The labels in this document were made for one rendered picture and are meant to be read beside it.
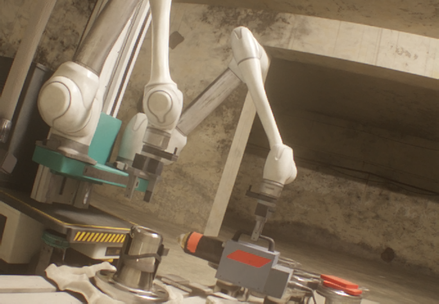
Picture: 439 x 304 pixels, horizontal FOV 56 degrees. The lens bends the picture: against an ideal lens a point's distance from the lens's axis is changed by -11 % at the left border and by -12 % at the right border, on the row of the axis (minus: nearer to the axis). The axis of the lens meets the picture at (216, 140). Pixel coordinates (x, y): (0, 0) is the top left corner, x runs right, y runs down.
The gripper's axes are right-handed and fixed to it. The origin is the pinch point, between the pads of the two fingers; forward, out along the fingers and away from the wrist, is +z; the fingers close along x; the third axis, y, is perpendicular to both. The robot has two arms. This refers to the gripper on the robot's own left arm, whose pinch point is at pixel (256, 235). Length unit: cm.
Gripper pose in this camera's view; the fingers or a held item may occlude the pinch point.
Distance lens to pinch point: 186.6
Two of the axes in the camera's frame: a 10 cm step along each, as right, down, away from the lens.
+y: 9.2, 2.6, -3.0
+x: 2.6, 1.8, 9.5
